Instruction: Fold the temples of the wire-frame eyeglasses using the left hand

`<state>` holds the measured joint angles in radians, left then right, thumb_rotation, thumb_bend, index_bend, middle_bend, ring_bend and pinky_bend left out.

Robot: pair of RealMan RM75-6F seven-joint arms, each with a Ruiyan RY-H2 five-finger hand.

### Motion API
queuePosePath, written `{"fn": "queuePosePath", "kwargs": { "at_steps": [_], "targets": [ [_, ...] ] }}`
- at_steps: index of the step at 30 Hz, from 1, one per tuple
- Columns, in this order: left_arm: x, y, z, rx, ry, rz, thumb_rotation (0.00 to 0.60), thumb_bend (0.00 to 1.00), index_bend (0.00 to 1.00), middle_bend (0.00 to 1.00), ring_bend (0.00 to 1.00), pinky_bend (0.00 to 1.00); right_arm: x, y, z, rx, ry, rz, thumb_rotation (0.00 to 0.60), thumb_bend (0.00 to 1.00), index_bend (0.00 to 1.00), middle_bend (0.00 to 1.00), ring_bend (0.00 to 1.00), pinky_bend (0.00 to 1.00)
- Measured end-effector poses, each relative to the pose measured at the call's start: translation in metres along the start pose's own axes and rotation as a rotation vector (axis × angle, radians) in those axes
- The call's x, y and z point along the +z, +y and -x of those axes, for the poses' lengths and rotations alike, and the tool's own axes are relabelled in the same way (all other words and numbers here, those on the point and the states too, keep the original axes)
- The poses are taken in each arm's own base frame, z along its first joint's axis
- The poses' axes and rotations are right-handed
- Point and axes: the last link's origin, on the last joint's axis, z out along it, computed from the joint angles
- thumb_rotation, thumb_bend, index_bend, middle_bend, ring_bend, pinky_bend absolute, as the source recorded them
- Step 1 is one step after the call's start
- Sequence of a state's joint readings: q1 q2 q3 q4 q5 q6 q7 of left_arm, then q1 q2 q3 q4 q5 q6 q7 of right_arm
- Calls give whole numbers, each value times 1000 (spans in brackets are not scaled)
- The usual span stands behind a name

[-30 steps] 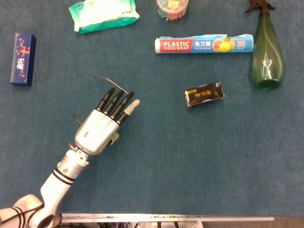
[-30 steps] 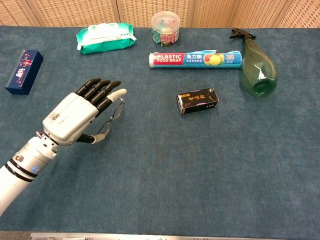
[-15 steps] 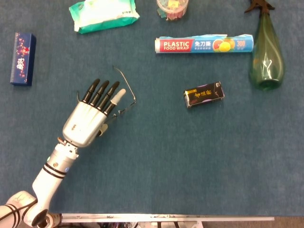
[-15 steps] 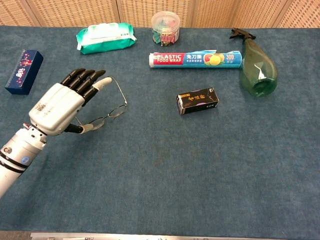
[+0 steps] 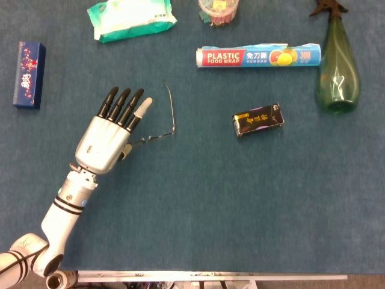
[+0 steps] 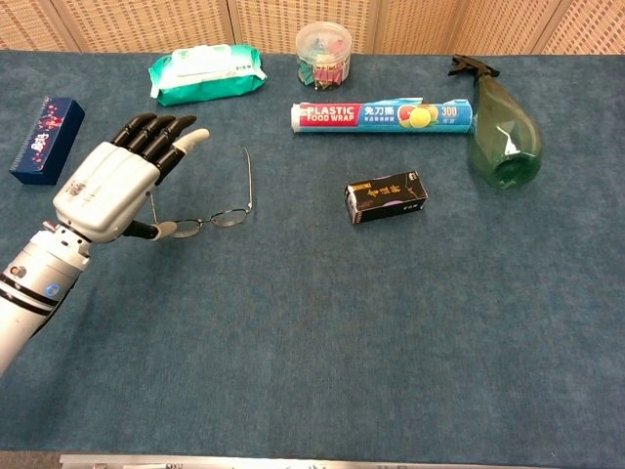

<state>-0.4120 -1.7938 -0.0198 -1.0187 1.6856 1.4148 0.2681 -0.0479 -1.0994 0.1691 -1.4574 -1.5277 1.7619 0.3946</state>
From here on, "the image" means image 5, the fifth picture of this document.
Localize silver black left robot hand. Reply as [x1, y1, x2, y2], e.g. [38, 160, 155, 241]
[74, 86, 154, 175]

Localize thin wire-frame eyeglasses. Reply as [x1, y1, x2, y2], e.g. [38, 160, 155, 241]
[129, 79, 176, 148]

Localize dark blue rectangular box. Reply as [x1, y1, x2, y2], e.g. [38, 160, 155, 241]
[12, 40, 47, 110]

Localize green wet wipes pack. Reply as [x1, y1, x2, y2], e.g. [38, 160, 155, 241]
[87, 0, 178, 43]

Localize small black gold-print box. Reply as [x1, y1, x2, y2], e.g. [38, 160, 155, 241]
[232, 103, 285, 138]

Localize clear jar of colourful clips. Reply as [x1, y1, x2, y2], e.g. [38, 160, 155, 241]
[197, 0, 240, 28]

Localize blue plastic food wrap roll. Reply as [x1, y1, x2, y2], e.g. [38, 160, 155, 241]
[196, 43, 322, 69]

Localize green spray bottle black nozzle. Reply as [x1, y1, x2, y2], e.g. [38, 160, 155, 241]
[309, 0, 361, 115]

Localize aluminium rail bar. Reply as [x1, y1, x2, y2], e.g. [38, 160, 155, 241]
[77, 270, 348, 284]

